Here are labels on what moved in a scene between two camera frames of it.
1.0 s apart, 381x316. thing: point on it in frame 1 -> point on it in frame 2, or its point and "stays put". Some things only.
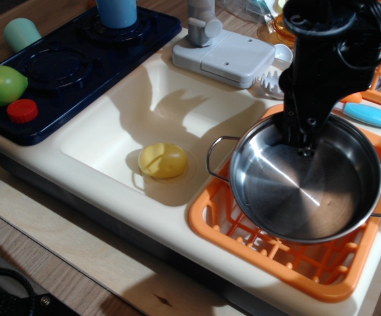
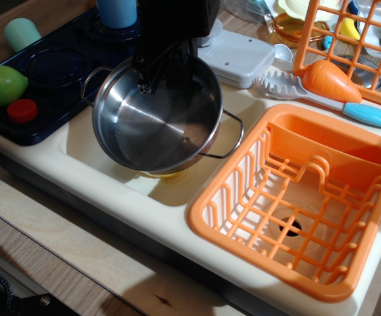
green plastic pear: (0, 85) stays put
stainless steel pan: (308, 199) -> (162, 131)
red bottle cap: (24, 110) stays put
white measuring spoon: (283, 56) stays put
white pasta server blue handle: (367, 114) stays put
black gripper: (340, 45) -> (166, 29)
